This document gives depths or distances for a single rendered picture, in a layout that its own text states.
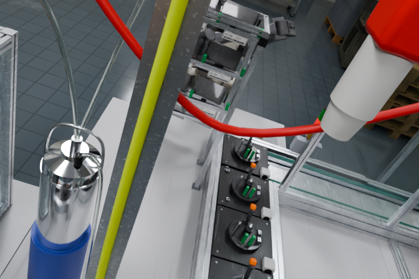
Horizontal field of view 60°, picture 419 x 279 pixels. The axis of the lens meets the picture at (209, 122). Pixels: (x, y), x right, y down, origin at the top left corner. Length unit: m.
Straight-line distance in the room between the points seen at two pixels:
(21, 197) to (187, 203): 0.66
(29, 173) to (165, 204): 1.40
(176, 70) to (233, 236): 1.13
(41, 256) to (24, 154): 1.85
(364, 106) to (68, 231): 0.84
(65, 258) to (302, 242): 1.06
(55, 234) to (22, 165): 1.84
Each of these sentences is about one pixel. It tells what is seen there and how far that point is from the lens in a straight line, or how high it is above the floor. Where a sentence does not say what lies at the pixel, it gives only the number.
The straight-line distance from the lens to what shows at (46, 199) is 0.96.
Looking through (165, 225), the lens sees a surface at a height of 0.86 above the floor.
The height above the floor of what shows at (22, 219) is 0.86.
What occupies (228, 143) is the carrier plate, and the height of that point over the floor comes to 0.97.
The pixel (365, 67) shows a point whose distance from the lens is 0.32.
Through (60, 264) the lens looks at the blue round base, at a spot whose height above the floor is 1.08.
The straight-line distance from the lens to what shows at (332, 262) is 1.81.
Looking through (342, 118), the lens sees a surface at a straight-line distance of 0.33.
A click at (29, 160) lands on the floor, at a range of 2.88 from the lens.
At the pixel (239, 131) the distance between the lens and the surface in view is 0.40.
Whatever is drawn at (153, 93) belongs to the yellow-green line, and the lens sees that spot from 0.36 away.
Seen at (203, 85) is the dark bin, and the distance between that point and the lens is 1.47.
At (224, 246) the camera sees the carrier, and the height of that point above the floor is 0.97.
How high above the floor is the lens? 2.06
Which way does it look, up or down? 34 degrees down
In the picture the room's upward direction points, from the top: 23 degrees clockwise
